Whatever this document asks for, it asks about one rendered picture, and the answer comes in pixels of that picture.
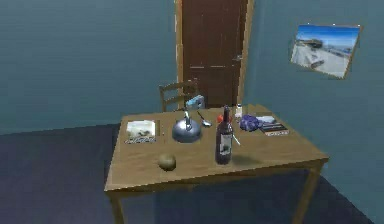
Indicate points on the dark wine bottle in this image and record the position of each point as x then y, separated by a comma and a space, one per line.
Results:
224, 140

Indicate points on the light blue box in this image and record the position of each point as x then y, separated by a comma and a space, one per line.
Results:
195, 101

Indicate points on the metal spoon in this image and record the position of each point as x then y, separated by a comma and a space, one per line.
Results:
204, 120

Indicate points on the grey metal kettle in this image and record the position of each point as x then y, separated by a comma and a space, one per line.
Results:
186, 131

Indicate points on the wooden chair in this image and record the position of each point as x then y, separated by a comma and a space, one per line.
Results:
173, 95

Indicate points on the red round tomato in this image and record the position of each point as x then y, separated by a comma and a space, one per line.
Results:
219, 118

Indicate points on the small white shaker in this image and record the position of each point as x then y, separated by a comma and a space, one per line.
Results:
238, 111

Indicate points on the thin grey pen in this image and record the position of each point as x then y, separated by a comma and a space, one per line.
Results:
236, 139

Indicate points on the wooden table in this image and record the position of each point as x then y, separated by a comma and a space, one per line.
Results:
200, 166

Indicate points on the brown round potato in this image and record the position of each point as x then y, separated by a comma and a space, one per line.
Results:
167, 161

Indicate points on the purple crumpled cloth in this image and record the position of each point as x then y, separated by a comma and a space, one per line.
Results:
250, 122

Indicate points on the dark brown room door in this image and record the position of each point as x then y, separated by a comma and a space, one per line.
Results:
213, 50

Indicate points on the framed landscape picture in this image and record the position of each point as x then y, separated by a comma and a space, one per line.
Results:
325, 50

